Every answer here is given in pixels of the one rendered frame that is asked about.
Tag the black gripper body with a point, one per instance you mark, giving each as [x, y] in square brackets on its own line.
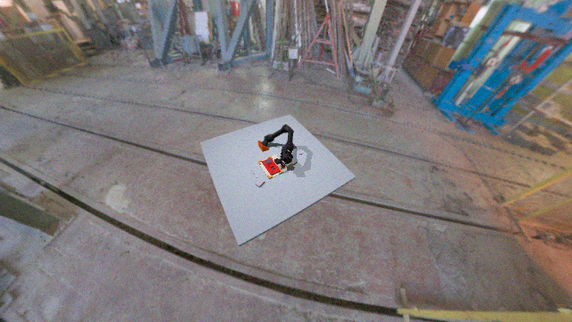
[278, 161]

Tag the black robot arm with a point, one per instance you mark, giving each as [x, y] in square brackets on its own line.
[288, 146]

